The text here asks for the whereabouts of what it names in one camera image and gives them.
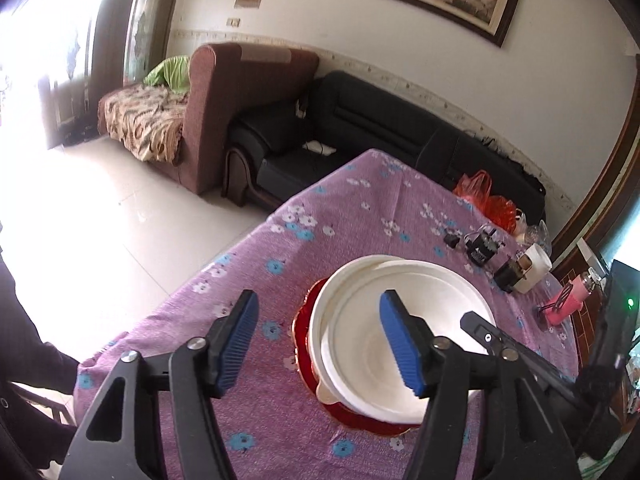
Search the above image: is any person's dark clothing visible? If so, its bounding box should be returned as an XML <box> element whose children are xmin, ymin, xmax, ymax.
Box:
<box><xmin>0</xmin><ymin>250</ymin><xmax>83</xmax><ymax>480</ymax></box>

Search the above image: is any brown armchair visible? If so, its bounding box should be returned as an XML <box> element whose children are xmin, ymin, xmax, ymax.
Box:
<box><xmin>97</xmin><ymin>42</ymin><xmax>321</xmax><ymax>196</ymax></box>

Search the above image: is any purple floral tablecloth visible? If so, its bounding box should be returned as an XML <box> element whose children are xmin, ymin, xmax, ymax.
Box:
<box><xmin>74</xmin><ymin>147</ymin><xmax>586</xmax><ymax>480</ymax></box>

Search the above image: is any black power adapter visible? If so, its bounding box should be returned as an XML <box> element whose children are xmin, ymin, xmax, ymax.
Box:
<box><xmin>465</xmin><ymin>230</ymin><xmax>503</xmax><ymax>266</ymax></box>

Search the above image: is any green pillow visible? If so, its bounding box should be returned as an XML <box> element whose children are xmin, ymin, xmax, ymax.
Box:
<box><xmin>142</xmin><ymin>56</ymin><xmax>192</xmax><ymax>93</ymax></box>

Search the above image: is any wooden door frame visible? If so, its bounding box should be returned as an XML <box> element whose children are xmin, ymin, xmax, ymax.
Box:
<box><xmin>550</xmin><ymin>55</ymin><xmax>640</xmax><ymax>281</ymax></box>

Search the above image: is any red gold-trimmed plate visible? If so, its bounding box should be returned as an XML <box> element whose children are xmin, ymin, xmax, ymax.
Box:
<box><xmin>291</xmin><ymin>277</ymin><xmax>426</xmax><ymax>436</ymax></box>

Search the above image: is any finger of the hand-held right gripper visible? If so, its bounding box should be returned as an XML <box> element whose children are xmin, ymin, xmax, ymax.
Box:
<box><xmin>460</xmin><ymin>311</ymin><xmax>584</xmax><ymax>411</ymax></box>

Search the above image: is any orange-red plastic bag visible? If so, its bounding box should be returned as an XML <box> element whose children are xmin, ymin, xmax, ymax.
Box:
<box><xmin>452</xmin><ymin>170</ymin><xmax>495</xmax><ymax>211</ymax></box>

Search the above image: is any pink water bottle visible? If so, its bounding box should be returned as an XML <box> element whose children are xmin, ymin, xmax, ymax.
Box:
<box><xmin>537</xmin><ymin>270</ymin><xmax>608</xmax><ymax>326</ymax></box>

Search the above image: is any glass door panel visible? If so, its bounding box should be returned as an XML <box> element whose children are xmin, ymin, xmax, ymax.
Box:
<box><xmin>122</xmin><ymin>0</ymin><xmax>168</xmax><ymax>86</ymax></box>

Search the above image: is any dark boxy device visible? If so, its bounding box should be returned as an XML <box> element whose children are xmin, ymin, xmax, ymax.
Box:
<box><xmin>494</xmin><ymin>257</ymin><xmax>526</xmax><ymax>293</ymax></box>

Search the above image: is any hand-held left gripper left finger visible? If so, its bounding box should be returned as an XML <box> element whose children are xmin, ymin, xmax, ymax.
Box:
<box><xmin>60</xmin><ymin>289</ymin><xmax>261</xmax><ymax>480</ymax></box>

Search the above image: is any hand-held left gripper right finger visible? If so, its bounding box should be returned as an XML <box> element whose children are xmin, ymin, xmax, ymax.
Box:
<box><xmin>379</xmin><ymin>289</ymin><xmax>581</xmax><ymax>480</ymax></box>

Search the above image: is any black leather sofa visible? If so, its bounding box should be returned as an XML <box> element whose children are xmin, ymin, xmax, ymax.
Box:
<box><xmin>222</xmin><ymin>70</ymin><xmax>547</xmax><ymax>226</ymax></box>

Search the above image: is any red plastic bag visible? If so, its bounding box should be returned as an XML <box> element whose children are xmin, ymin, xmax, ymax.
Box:
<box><xmin>482</xmin><ymin>195</ymin><xmax>518</xmax><ymax>233</ymax></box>

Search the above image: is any dark low cabinet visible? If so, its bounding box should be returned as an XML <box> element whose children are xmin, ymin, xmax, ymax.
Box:
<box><xmin>40</xmin><ymin>72</ymin><xmax>101</xmax><ymax>148</ymax></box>

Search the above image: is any clear plastic bag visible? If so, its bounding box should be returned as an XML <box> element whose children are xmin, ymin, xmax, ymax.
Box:
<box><xmin>517</xmin><ymin>210</ymin><xmax>551</xmax><ymax>256</ymax></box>

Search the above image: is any white tissue roll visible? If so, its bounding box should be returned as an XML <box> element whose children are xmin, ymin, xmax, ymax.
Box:
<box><xmin>512</xmin><ymin>244</ymin><xmax>553</xmax><ymax>295</ymax></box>

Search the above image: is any white bowl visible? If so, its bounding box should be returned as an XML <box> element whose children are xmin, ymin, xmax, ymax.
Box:
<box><xmin>325</xmin><ymin>274</ymin><xmax>493</xmax><ymax>411</ymax></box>
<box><xmin>309</xmin><ymin>260</ymin><xmax>498</xmax><ymax>423</ymax></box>
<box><xmin>315</xmin><ymin>255</ymin><xmax>408</xmax><ymax>406</ymax></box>

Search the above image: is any patterned brown blanket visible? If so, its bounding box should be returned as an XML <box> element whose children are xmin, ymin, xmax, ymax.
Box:
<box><xmin>97</xmin><ymin>82</ymin><xmax>191</xmax><ymax>163</ymax></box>

